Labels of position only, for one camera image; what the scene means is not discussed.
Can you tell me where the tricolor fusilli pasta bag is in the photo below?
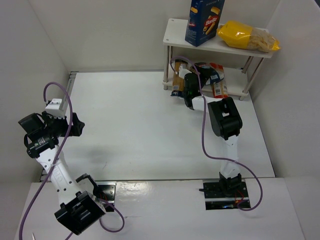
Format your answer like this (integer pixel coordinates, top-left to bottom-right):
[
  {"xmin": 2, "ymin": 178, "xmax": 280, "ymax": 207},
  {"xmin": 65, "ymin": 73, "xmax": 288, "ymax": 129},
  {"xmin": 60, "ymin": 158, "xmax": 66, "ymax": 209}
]
[{"xmin": 194, "ymin": 62, "xmax": 225, "ymax": 87}]

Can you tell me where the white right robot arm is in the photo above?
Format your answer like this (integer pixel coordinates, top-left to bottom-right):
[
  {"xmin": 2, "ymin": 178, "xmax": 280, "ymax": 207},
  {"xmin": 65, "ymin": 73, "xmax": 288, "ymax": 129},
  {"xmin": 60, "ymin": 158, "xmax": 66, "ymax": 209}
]
[{"xmin": 178, "ymin": 70, "xmax": 243, "ymax": 196}]

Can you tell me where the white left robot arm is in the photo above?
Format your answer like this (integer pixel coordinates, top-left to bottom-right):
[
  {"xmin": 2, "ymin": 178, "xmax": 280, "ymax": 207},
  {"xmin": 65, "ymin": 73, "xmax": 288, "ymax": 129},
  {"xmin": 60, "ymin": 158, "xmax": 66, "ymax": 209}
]
[{"xmin": 18, "ymin": 111, "xmax": 106, "ymax": 235}]

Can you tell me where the white two-tier shelf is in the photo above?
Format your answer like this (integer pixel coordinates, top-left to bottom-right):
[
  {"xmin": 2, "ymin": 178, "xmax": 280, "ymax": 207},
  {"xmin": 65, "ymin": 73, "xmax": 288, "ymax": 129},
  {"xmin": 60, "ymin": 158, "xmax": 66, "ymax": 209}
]
[{"xmin": 162, "ymin": 18, "xmax": 273, "ymax": 101}]

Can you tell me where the blue Barilla pasta box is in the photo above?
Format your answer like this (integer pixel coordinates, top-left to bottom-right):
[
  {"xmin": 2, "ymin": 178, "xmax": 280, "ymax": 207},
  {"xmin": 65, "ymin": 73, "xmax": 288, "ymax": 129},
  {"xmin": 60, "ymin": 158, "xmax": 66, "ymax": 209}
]
[{"xmin": 185, "ymin": 0, "xmax": 225, "ymax": 47}]

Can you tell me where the yellow pasta bag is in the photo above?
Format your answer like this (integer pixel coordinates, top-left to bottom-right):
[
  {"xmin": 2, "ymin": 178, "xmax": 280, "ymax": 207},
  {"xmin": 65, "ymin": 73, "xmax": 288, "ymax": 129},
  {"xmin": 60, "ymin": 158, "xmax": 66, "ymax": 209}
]
[{"xmin": 217, "ymin": 20, "xmax": 281, "ymax": 53}]

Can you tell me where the red spaghetti pack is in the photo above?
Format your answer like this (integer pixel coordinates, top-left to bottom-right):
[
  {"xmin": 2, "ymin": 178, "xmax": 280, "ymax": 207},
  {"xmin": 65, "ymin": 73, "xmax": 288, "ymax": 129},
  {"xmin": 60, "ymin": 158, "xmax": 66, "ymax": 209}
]
[{"xmin": 209, "ymin": 62, "xmax": 228, "ymax": 99}]

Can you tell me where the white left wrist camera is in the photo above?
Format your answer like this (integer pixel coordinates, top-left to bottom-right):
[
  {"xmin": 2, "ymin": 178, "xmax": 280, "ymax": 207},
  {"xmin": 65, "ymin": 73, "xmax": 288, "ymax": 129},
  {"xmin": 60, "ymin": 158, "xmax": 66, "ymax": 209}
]
[{"xmin": 45, "ymin": 98, "xmax": 65, "ymax": 119}]

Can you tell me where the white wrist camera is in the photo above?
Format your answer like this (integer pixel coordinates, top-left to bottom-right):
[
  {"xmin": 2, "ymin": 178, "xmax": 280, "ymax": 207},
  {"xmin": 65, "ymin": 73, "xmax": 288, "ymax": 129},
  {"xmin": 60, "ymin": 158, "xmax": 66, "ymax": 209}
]
[
  {"xmin": 178, "ymin": 64, "xmax": 192, "ymax": 79},
  {"xmin": 45, "ymin": 98, "xmax": 65, "ymax": 119}
]

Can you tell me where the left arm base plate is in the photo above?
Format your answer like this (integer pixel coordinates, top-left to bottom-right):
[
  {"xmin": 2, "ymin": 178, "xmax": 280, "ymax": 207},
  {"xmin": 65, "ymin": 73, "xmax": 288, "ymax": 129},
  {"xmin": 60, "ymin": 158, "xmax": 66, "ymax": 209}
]
[{"xmin": 93, "ymin": 181, "xmax": 117, "ymax": 206}]

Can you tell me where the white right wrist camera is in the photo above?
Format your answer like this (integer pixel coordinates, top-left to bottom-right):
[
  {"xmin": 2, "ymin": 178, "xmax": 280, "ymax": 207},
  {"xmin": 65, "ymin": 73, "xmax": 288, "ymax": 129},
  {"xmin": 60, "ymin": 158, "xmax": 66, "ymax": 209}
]
[{"xmin": 178, "ymin": 64, "xmax": 192, "ymax": 79}]

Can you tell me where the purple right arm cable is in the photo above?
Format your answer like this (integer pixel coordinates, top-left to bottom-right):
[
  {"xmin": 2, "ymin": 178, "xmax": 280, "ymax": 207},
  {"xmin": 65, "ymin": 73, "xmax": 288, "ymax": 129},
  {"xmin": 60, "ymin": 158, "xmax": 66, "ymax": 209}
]
[{"xmin": 169, "ymin": 56, "xmax": 263, "ymax": 212}]

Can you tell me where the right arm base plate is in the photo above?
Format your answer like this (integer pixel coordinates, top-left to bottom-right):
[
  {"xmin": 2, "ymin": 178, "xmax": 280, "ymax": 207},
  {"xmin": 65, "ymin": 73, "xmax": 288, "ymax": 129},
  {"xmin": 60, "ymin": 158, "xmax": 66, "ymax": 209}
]
[{"xmin": 199, "ymin": 180, "xmax": 251, "ymax": 210}]

